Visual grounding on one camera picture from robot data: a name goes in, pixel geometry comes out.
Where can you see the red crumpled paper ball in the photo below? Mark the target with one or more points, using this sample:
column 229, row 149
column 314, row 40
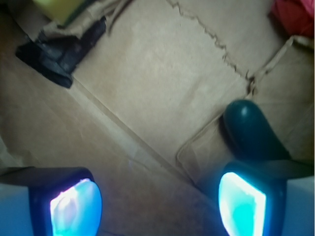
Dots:
column 297, row 17

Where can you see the brown paper bag tray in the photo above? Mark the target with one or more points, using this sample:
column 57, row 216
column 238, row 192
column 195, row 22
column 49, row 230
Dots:
column 143, row 113

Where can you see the yellow sponge block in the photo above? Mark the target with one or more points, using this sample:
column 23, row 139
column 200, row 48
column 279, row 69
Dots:
column 60, row 11

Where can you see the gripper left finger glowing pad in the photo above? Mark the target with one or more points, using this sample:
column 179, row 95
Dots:
column 49, row 202

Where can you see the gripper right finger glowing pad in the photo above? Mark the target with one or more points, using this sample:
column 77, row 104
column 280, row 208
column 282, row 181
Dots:
column 268, row 198

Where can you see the dark green plastic pickle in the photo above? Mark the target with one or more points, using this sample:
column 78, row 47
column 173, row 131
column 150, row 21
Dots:
column 251, row 133

